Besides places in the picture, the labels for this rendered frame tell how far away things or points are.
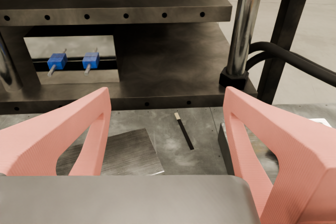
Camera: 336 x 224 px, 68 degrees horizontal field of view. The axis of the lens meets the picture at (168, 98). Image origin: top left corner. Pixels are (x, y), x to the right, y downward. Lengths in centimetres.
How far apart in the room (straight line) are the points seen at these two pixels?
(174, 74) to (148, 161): 51
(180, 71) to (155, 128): 33
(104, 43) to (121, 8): 12
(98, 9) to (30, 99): 36
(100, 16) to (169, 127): 39
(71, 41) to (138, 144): 46
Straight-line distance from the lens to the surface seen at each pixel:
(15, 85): 96
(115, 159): 47
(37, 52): 90
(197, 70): 95
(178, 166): 59
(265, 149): 48
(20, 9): 87
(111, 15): 79
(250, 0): 75
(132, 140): 50
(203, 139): 65
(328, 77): 81
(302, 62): 81
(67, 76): 91
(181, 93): 82
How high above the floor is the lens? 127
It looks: 38 degrees down
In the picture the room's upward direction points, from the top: straight up
